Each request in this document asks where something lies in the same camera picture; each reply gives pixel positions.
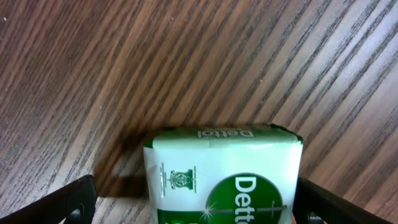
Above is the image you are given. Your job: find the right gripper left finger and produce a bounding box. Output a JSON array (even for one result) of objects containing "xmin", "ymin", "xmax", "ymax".
[{"xmin": 1, "ymin": 175, "xmax": 98, "ymax": 223}]

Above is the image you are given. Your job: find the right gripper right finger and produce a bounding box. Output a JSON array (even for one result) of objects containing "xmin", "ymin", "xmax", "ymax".
[{"xmin": 293, "ymin": 177, "xmax": 390, "ymax": 224}]

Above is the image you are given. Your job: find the green soap bar pack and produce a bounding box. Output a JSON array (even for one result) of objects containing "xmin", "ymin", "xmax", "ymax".
[{"xmin": 143, "ymin": 124, "xmax": 303, "ymax": 224}]

